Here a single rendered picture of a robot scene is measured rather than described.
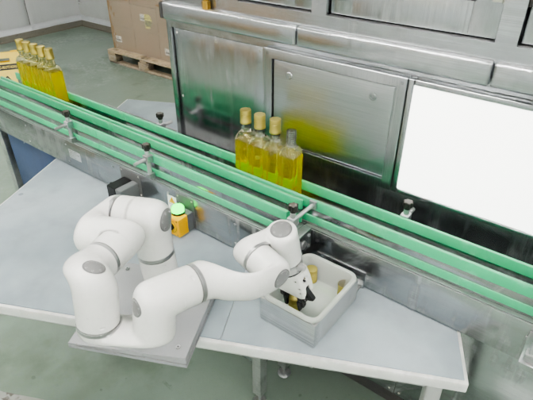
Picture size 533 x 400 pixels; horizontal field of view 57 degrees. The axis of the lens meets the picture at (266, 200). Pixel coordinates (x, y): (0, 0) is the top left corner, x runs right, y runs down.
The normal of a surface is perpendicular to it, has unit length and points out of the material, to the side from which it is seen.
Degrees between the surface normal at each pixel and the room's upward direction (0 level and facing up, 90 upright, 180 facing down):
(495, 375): 90
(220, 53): 90
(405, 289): 90
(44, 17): 90
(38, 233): 0
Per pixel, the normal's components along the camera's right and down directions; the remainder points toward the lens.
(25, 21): 0.79, 0.33
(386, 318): 0.00, -0.84
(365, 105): -0.61, 0.43
